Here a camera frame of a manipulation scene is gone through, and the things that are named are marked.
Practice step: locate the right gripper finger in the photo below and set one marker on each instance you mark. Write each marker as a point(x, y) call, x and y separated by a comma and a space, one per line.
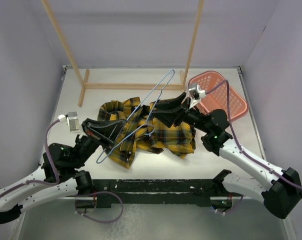
point(169, 118)
point(171, 104)

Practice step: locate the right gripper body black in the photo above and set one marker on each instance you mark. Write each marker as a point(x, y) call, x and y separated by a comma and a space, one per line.
point(195, 118)

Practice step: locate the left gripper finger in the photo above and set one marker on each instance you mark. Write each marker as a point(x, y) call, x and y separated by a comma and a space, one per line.
point(109, 133)
point(90, 126)

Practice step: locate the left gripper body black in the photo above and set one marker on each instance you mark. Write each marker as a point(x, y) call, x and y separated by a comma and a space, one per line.
point(88, 145)

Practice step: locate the yellow black plaid shirt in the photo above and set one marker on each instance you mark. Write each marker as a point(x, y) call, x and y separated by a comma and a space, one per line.
point(144, 132)

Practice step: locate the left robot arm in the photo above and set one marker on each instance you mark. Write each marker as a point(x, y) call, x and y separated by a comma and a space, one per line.
point(60, 174)

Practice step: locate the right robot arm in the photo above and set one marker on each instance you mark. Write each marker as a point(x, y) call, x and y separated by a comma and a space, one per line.
point(278, 189)

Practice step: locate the pink plastic basket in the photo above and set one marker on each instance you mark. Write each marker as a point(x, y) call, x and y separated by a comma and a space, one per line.
point(219, 98)

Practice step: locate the wooden clothes rack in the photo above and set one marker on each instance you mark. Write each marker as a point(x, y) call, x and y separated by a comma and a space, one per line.
point(83, 80)

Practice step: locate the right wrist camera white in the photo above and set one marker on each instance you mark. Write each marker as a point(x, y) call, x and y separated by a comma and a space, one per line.
point(196, 94)

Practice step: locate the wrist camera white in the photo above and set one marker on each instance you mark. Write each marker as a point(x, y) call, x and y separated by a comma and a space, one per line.
point(196, 94)
point(71, 119)

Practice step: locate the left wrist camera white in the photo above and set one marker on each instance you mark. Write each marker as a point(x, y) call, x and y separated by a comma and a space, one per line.
point(71, 119)

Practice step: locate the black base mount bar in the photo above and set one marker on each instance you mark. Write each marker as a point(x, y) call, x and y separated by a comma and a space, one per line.
point(199, 192)

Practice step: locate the aluminium rail frame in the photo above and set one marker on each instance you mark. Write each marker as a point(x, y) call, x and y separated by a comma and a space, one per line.
point(238, 169)

